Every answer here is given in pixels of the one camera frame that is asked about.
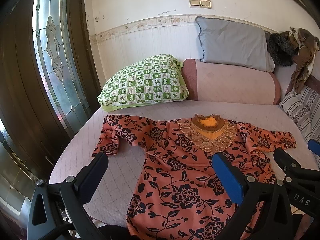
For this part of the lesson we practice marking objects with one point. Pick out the pink cylindrical bolster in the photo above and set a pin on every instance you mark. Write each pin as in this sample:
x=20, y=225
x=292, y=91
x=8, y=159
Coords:
x=229, y=83

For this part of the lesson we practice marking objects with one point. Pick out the green white patterned pillow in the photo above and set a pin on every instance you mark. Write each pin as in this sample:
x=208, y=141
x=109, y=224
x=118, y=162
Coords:
x=153, y=80

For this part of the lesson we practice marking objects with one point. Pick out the dark furry cushion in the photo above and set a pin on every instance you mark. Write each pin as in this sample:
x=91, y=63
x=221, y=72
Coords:
x=282, y=47

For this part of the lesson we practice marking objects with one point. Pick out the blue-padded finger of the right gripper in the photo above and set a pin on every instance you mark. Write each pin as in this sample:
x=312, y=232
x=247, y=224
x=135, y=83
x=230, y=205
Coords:
x=314, y=147

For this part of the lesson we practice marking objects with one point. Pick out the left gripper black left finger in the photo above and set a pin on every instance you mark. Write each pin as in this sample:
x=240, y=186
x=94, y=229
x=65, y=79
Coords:
x=56, y=209

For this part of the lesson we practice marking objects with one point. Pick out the gold wall switch plate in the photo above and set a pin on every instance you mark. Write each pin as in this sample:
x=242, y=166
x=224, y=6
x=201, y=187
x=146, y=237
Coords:
x=206, y=4

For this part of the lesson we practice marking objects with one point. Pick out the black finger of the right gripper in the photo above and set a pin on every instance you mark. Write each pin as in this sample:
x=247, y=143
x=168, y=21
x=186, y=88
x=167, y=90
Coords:
x=295, y=176

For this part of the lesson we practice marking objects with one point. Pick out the orange floral black-print blouse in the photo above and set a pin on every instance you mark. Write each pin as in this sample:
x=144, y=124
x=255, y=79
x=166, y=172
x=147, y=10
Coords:
x=178, y=194

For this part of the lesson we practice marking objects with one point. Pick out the striped floral pillow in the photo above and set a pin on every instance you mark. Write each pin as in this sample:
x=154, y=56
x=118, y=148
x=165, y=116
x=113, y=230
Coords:
x=303, y=110

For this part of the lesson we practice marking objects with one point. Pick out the grey blue pillow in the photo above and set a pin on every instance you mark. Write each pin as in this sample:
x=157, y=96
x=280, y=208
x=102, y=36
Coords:
x=234, y=43

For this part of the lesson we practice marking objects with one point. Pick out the stained glass wooden door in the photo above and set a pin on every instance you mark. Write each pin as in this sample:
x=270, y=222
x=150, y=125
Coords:
x=37, y=135

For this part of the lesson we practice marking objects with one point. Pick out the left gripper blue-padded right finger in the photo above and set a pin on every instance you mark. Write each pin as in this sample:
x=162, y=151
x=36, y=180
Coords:
x=274, y=221

